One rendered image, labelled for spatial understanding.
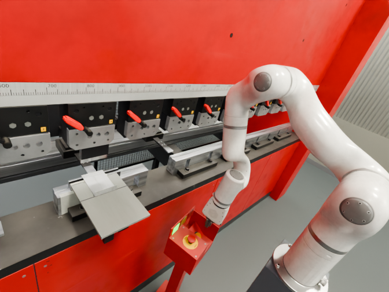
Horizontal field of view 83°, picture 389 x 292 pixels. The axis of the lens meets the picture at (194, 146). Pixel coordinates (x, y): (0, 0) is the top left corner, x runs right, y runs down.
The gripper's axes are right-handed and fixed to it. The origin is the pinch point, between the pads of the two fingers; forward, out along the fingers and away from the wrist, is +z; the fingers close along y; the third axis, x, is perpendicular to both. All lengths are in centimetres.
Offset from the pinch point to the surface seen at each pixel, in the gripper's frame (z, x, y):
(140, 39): -66, -20, -44
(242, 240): 83, 87, 26
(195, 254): 6.2, -13.2, 3.3
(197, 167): -3.9, 25.7, -24.7
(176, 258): 15.5, -15.1, -2.8
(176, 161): -9.4, 11.3, -32.4
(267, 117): -1, 186, -23
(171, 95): -48, -3, -38
